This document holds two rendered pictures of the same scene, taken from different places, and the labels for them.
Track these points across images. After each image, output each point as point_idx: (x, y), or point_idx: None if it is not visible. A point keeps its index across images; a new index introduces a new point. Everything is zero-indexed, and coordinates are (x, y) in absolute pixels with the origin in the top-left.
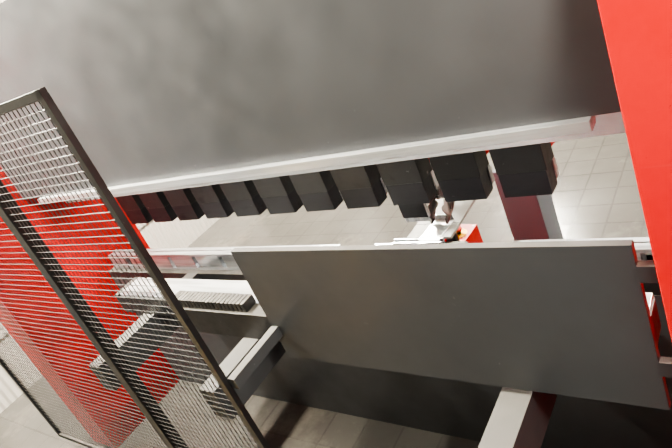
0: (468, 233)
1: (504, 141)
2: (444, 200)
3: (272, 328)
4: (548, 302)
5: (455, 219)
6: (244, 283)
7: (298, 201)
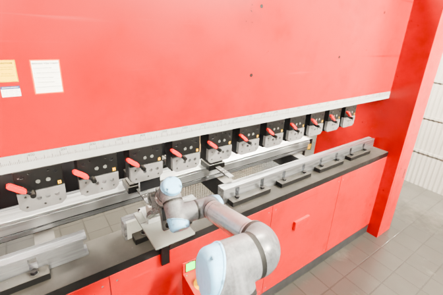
0: (192, 288)
1: None
2: (149, 207)
3: None
4: None
5: (147, 224)
6: (236, 157)
7: (234, 148)
